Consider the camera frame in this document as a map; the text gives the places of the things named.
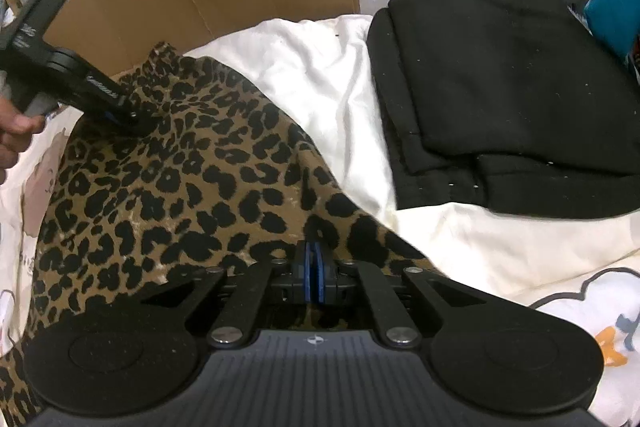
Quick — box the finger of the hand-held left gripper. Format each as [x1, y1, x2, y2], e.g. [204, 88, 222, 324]
[82, 72, 141, 128]

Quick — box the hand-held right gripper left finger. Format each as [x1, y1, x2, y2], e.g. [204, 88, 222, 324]
[142, 241, 312, 350]

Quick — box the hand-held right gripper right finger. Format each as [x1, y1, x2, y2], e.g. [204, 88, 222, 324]
[311, 241, 488, 350]

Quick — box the leopard print garment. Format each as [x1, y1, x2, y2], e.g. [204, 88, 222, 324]
[0, 42, 441, 427]

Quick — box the person's left hand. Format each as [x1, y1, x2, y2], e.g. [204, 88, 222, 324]
[0, 99, 46, 182]

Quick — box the cream bear print blanket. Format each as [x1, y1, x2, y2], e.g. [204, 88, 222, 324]
[0, 14, 640, 427]

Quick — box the folded black garment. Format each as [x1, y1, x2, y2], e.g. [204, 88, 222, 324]
[367, 0, 640, 220]

